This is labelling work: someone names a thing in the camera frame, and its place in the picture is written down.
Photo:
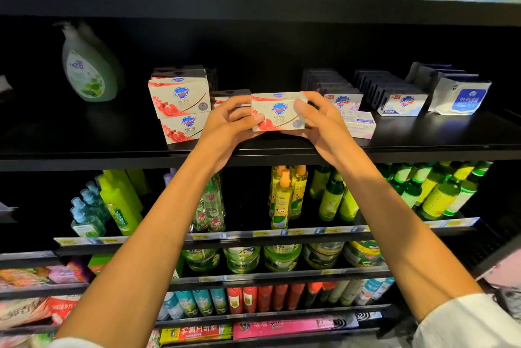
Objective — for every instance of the person's right hand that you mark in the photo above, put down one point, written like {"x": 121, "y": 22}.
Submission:
{"x": 330, "y": 128}

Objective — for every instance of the person's left hand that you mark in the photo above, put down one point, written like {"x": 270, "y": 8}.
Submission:
{"x": 228, "y": 132}

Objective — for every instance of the black store shelf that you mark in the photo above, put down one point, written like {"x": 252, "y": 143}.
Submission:
{"x": 81, "y": 136}
{"x": 24, "y": 261}

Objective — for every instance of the pale green pump soap bottle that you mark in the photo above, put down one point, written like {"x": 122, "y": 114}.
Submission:
{"x": 88, "y": 67}

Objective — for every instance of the person's left forearm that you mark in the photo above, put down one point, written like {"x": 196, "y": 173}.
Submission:
{"x": 142, "y": 254}

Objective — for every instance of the person's right forearm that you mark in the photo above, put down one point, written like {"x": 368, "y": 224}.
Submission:
{"x": 415, "y": 226}

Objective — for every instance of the single white pink soap box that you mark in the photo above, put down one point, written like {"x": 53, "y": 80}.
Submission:
{"x": 361, "y": 125}

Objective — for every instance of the row of white pink soap boxes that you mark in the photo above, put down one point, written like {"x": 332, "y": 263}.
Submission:
{"x": 343, "y": 99}

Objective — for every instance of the row of white blue soap boxes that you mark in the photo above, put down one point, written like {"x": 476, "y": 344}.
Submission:
{"x": 403, "y": 102}

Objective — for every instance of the clear green spray bottles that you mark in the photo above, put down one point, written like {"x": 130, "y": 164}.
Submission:
{"x": 210, "y": 209}

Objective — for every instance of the green lidded wipe tub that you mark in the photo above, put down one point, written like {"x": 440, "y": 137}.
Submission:
{"x": 242, "y": 259}
{"x": 282, "y": 257}
{"x": 201, "y": 260}

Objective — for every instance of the row of white upright packs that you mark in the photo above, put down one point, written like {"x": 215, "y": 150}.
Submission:
{"x": 464, "y": 95}

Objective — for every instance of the green white box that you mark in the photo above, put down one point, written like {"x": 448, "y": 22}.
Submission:
{"x": 99, "y": 262}

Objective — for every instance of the long pink packet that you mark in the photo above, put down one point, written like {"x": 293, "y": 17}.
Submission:
{"x": 293, "y": 326}

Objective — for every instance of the yellow red packets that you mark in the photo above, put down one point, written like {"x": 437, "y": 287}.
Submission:
{"x": 195, "y": 333}

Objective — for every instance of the red snack packet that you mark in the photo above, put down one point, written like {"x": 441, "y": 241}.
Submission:
{"x": 61, "y": 309}

